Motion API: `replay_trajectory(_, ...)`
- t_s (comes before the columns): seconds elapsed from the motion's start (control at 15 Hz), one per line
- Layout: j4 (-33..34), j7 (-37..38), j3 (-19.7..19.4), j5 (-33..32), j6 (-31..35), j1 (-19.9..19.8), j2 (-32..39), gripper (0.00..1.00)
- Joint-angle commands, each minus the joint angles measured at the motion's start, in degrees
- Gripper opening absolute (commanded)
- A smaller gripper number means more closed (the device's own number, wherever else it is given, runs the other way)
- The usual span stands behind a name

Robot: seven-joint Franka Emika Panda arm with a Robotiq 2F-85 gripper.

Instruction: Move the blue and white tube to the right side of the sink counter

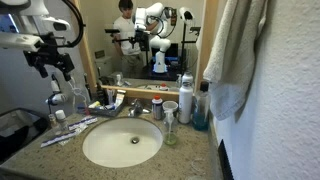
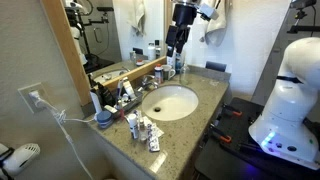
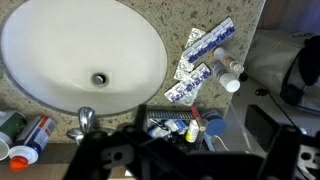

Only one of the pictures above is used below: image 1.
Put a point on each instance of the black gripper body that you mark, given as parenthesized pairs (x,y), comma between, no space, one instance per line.
(50,59)

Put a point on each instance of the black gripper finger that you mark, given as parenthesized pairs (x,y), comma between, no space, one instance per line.
(42,71)
(68,75)

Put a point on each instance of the blue and white tube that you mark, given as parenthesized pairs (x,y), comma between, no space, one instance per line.
(110,96)

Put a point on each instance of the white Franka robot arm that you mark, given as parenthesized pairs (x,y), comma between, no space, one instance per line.
(20,40)

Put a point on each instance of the yellow tube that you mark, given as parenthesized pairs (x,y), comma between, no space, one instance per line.
(94,104)

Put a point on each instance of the white grey standing tube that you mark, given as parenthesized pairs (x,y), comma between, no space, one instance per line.
(119,98)

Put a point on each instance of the white oval sink basin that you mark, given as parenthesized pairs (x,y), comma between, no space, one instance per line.
(121,143)

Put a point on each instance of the blue round container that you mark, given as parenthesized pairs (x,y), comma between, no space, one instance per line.
(81,108)

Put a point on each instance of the black brush in tray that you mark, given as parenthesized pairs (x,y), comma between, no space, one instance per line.
(101,95)

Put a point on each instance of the small red stick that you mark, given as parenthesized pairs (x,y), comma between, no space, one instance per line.
(87,111)

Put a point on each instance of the small white capped bottle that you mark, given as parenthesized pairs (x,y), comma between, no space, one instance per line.
(61,120)

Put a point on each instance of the black toiletry tray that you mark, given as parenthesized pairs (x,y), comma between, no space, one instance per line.
(105,111)

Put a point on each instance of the small clear bottle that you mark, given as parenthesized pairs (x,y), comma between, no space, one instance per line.
(54,125)

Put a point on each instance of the black lined bin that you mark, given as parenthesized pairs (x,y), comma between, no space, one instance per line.
(18,133)

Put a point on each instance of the chrome faucet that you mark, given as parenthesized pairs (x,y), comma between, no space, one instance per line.
(135,108)

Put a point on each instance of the wood framed mirror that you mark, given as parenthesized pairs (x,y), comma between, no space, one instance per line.
(146,40)

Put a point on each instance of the red capped can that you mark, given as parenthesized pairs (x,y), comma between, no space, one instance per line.
(157,108)

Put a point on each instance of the clear soap dispenser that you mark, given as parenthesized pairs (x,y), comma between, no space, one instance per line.
(170,131)

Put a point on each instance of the tall white bottle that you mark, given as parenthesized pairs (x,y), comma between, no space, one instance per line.
(185,103)

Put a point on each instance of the blue mouthwash bottle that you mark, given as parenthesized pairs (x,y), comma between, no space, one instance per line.
(201,111)

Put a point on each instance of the clear glass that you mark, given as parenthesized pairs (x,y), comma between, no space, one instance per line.
(199,166)

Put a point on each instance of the beige hanging towel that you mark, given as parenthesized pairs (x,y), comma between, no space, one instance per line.
(233,60)

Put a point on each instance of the black comb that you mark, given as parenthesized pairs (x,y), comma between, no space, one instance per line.
(225,161)

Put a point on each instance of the white wall hair dryer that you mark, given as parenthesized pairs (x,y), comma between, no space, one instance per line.
(56,97)

